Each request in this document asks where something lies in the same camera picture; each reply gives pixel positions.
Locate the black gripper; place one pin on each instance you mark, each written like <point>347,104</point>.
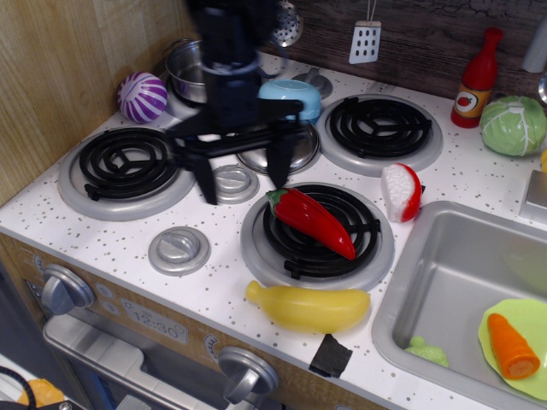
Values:
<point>196,140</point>

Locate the red toy chili pepper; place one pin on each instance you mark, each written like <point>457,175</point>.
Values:
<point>304,214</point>

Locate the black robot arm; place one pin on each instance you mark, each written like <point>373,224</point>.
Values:
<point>233,31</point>

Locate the silver stovetop knob middle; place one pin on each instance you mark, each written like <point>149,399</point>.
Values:
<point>234,184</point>

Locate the silver stovetop knob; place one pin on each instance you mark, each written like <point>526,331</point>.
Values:
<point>318,80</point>
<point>179,251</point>
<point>234,184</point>

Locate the stainless steel pot lid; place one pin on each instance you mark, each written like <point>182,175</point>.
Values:
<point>304,153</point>

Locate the light blue plastic bowl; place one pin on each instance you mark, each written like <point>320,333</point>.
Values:
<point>291,89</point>

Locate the front right black burner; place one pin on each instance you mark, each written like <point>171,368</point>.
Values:
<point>276,254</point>

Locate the black burner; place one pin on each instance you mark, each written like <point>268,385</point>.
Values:
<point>122,174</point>
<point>276,254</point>
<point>365,133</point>

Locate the silver stovetop knob front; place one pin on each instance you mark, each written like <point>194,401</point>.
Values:
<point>179,251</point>

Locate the front left black burner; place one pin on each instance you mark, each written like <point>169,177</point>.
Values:
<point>122,174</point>

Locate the silver stovetop knob back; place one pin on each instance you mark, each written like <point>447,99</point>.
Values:
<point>318,80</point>

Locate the purple white striped ball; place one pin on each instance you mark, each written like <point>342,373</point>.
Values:
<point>142,97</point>

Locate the back right black burner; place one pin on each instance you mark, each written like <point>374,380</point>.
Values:
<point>365,133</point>

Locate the hanging metal slotted ladle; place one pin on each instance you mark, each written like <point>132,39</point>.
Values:
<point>289,27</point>

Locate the red white toy radish slice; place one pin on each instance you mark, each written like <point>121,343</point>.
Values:
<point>402,191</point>

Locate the yellow toy banana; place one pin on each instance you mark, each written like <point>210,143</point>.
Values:
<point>310,311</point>

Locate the hanging metal slotted spatula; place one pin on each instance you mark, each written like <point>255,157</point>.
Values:
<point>366,38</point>

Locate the oven clock display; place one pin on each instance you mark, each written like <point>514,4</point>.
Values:
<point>155,321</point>

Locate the right silver oven knob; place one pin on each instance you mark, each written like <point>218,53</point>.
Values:
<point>246,373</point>

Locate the silver oven knob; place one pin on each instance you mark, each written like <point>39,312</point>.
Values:
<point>64,290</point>
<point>246,373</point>

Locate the black tape patch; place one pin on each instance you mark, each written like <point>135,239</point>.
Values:
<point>331,358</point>

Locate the left silver oven knob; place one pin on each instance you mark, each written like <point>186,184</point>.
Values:
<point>64,290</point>

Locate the silver toy sink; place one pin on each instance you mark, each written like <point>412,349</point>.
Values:
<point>456,263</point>

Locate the red toy ketchup bottle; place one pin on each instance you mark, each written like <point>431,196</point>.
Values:
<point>478,80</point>

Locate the small green toy vegetable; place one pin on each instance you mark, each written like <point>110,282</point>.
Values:
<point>419,347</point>

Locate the green toy cabbage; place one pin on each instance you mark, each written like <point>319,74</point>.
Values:
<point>513,126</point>

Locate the silver faucet base block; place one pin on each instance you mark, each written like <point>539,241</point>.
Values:
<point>534,201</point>

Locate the yellow toy at edge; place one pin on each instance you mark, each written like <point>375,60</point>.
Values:
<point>543,161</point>

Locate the orange toy on floor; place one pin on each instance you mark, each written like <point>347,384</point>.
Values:
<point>45,393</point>

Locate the silver toy faucet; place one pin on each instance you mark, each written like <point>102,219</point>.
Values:
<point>535,58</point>

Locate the light green plastic plate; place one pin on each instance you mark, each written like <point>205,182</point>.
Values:
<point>528,317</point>

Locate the orange toy carrot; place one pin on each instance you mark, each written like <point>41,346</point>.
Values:
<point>515,358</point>

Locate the silver oven door handle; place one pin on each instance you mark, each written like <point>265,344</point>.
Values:
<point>114,359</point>

